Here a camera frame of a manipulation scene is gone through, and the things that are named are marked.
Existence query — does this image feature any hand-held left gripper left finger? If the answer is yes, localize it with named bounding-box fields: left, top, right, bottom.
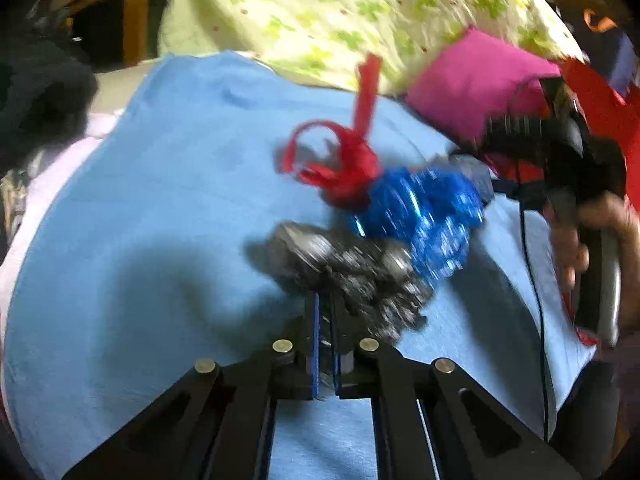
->
left=62, top=292, right=321, bottom=480

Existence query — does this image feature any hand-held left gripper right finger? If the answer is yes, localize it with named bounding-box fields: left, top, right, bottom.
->
left=330, top=292, right=583, bottom=480

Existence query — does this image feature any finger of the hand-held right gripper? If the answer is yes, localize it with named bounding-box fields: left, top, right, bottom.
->
left=450, top=152, right=496, bottom=200

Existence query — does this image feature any red plastic bag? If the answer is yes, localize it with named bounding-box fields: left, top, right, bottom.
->
left=277, top=52, right=386, bottom=211

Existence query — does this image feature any person's right hand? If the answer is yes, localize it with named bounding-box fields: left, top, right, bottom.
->
left=544, top=192, right=640, bottom=301

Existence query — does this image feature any magenta pillow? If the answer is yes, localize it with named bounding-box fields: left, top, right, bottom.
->
left=405, top=27, right=563, bottom=147

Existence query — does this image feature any blue towel blanket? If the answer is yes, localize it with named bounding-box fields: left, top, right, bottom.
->
left=2, top=50, right=598, bottom=480

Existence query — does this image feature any green clover print blanket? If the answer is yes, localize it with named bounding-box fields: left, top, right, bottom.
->
left=157, top=0, right=588, bottom=96

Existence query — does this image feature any pale pink sheet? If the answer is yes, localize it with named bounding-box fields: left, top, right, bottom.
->
left=0, top=109, right=127, bottom=346

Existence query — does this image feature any patterned cloth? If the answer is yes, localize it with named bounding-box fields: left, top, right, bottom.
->
left=0, top=167, right=29, bottom=253

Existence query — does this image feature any wooden furniture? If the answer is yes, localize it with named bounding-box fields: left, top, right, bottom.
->
left=50, top=0, right=173, bottom=68

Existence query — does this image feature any dark cloth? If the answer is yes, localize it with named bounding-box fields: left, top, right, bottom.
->
left=0, top=42, right=99, bottom=161

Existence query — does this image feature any black cable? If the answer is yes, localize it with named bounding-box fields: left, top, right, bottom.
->
left=505, top=77, right=558, bottom=443

